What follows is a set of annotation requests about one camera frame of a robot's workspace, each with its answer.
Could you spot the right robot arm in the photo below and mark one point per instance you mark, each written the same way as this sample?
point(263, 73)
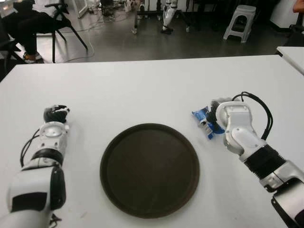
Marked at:
point(240, 137)

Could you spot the grey plastic stool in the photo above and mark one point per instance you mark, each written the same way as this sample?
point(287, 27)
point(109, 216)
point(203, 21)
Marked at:
point(244, 9)

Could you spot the white humanoid robot leg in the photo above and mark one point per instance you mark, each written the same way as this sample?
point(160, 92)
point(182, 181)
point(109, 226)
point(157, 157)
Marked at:
point(167, 15)

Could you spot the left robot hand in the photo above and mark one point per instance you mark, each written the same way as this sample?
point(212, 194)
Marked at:
point(54, 115)

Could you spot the black chair frame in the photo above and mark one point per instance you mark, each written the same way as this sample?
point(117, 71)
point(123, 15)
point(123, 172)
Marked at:
point(10, 45)

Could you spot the seated person black trousers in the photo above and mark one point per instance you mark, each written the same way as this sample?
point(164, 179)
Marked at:
point(26, 26)

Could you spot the black office chair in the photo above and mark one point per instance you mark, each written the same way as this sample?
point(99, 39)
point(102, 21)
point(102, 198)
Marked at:
point(294, 35)

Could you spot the black wheeled frame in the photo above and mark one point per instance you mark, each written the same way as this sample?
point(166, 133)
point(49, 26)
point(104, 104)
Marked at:
point(135, 21)

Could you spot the black folding chair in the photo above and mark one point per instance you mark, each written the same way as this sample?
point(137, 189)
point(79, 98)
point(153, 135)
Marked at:
point(63, 22)

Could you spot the person in white shirt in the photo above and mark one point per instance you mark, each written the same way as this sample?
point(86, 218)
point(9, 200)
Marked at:
point(299, 6)

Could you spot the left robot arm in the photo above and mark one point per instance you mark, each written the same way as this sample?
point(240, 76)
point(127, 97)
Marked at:
point(31, 185)

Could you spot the blue Oreo cookie packet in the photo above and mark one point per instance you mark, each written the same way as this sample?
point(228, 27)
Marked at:
point(199, 114)

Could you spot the round dark brown tray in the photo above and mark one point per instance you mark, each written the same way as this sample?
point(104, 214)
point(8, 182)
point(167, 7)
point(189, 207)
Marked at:
point(149, 171)

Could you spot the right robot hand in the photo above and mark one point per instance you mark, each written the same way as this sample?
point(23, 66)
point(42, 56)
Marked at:
point(212, 114)

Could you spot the white side table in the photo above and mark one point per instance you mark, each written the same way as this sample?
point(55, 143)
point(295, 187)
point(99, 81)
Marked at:
point(294, 54)

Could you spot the white leaning frame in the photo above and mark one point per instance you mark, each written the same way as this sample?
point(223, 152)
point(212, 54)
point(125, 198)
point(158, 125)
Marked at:
point(83, 12)

